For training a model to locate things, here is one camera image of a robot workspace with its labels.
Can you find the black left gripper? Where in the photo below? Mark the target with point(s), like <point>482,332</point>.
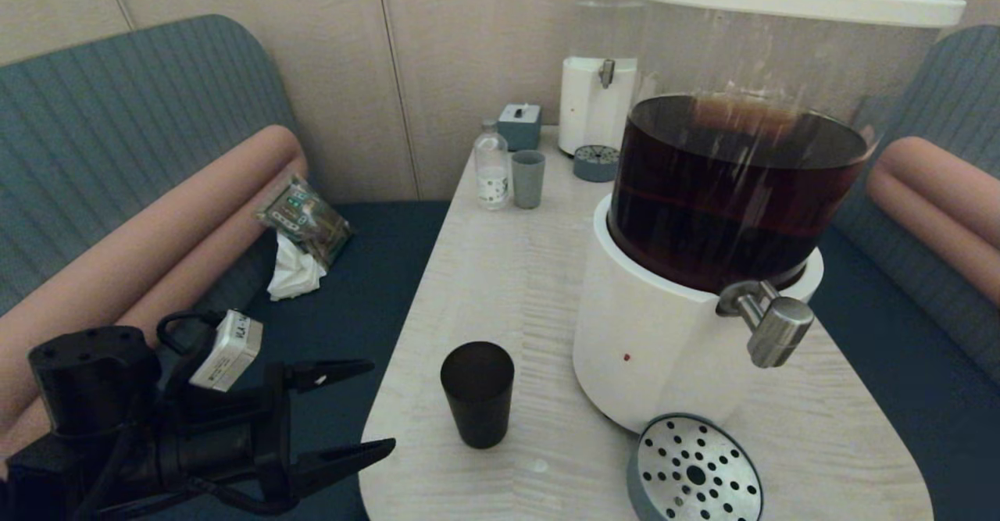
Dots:
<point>219,451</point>

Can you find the black plastic cup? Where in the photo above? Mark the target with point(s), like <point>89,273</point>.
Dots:
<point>476,404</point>

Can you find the large silver dispenser tap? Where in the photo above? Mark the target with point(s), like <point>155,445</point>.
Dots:
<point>773,330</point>

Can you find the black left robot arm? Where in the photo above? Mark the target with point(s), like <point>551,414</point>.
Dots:
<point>94,380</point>

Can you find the grey-green cup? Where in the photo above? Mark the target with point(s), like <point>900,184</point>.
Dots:
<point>528,180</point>

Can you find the crumpled white tissue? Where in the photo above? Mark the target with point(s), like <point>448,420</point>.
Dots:
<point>295,275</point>

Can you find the pink cylindrical bolster cushion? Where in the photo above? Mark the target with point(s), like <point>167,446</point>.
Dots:
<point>156,244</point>
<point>937,177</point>
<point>937,233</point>
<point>203,273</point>

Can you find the green snack packet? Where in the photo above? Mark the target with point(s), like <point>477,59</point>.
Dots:
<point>308,220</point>

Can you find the clear plastic bottle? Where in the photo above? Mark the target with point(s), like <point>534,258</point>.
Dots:
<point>492,177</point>

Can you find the large dispenser with dark tea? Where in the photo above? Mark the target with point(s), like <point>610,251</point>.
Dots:
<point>648,333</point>

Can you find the blue-grey tissue box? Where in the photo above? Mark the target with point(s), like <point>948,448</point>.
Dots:
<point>519,129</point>

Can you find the teal upholstered bench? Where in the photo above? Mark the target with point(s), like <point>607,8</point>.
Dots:
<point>117,115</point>
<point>961,91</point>

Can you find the large grey perforated drip tray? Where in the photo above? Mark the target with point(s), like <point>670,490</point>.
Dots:
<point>687,466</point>

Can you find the small grey drip tray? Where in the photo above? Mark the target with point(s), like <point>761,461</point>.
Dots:
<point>594,164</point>

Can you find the small white clear dispenser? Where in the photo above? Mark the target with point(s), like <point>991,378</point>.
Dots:
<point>586,107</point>

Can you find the small silver dispenser tap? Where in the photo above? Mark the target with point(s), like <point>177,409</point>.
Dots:
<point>606,73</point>

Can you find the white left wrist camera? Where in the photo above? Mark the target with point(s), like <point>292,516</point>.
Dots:
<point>223,353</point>

